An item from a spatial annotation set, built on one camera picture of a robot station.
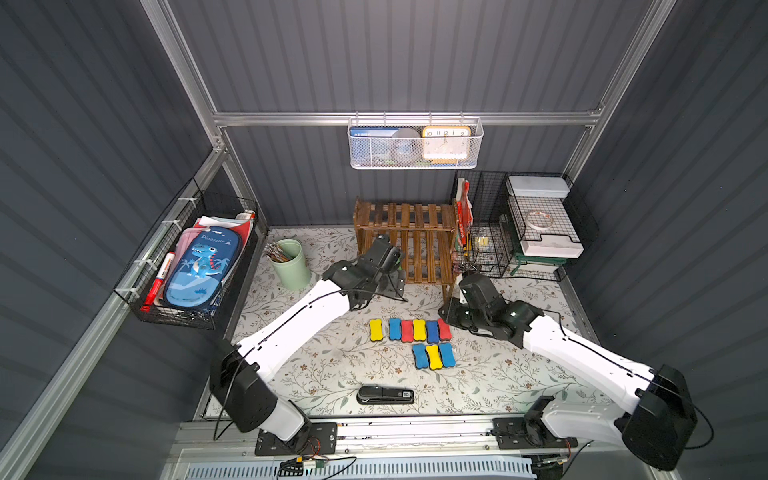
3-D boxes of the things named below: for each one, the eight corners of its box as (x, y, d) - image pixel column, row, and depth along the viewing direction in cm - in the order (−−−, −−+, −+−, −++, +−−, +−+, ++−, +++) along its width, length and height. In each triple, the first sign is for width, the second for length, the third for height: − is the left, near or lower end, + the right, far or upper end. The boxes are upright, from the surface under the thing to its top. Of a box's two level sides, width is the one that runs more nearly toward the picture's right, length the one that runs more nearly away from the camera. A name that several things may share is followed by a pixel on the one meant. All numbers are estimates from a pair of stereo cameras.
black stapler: (358, 404, 81) (356, 399, 77) (359, 391, 83) (357, 385, 79) (413, 404, 81) (414, 399, 77) (412, 391, 83) (414, 385, 79)
